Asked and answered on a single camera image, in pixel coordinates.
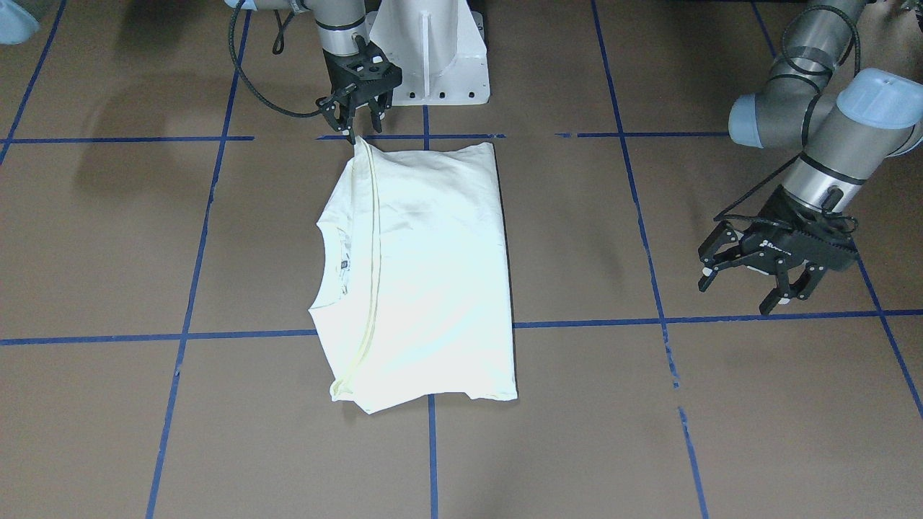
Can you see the cream long sleeve cat shirt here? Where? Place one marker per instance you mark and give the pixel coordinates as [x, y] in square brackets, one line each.
[415, 297]

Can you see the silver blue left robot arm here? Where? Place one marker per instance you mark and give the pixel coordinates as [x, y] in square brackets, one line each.
[842, 121]

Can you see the brown paper table cover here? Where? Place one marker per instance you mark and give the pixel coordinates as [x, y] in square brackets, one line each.
[159, 258]

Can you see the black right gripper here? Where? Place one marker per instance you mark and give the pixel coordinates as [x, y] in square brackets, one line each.
[336, 78]

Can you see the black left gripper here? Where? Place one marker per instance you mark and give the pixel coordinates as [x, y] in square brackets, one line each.
[786, 211]

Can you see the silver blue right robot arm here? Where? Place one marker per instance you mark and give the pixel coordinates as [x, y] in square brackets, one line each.
[339, 24]

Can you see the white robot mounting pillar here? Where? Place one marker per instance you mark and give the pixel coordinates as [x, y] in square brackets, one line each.
[440, 48]

